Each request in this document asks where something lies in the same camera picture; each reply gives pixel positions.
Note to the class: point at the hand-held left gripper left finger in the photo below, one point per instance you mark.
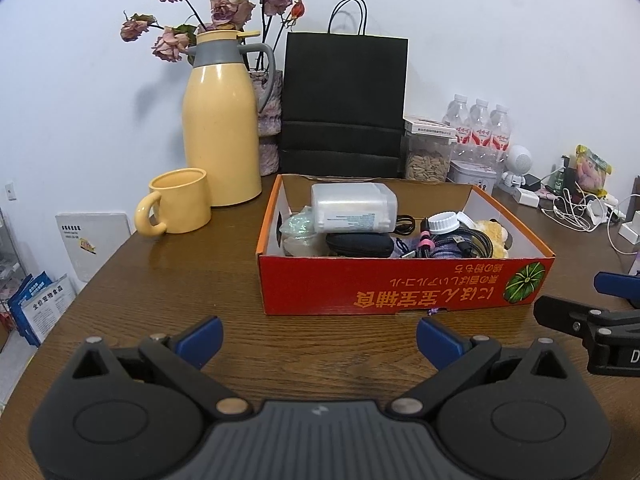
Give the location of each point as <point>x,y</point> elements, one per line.
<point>202,340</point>

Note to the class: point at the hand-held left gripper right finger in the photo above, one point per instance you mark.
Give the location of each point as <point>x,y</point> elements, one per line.
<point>440,340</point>

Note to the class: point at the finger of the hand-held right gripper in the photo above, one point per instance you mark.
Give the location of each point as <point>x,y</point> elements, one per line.
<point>617,285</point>
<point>560,312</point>

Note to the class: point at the red cardboard box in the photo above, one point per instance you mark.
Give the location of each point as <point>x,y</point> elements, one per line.
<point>375,295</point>

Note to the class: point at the yellow plush toy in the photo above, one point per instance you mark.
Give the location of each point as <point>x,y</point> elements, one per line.
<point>495,232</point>

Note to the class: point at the white ribbed jar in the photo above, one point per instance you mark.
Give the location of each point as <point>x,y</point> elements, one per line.
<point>442,222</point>

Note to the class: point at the white round device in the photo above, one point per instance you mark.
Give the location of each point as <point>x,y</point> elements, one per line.
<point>468,220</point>

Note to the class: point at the navy zip case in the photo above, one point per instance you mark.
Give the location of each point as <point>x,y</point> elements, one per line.
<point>360,244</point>

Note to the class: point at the iridescent mesh pouf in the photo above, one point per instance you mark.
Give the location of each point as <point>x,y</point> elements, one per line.
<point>297,225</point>

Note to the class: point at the translucent plastic box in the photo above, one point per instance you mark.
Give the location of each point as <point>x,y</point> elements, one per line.
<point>350,205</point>

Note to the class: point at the yellow snack packet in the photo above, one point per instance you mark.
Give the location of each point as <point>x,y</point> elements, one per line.
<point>592,172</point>

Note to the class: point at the white charger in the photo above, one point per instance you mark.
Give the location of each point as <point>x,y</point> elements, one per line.
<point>527,197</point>

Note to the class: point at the black power adapter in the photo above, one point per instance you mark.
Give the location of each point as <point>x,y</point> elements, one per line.
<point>532,181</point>

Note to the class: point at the yellow mug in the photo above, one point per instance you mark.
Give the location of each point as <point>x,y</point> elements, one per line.
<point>180,205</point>

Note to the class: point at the blue white packet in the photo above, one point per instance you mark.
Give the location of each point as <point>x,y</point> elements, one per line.
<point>52,310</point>
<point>22,300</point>

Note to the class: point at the white panel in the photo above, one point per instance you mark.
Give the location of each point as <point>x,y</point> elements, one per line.
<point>90,232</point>

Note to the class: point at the white robot figure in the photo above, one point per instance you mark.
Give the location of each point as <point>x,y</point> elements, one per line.
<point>519,157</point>

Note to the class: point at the silver metal tin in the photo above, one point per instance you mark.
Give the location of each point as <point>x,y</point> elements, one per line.
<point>472,175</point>

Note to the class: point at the clear seed container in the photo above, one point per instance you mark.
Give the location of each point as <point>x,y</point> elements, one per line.
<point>427,162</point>

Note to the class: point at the clear water bottle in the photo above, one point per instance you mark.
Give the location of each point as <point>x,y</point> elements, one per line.
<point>457,125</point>
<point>501,132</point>
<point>481,127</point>

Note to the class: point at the yellow thermos jug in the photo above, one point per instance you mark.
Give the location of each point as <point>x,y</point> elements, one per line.
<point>220,135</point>

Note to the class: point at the pink knitted vase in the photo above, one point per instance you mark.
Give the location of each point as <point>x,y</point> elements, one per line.
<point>267,110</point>

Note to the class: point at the black paper bag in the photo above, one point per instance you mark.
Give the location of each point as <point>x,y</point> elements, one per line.
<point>345,100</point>

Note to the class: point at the dried pink roses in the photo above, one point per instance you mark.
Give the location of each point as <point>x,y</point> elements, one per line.
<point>225,7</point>

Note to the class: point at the white wall socket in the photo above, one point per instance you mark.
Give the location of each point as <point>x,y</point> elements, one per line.
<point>9,190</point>

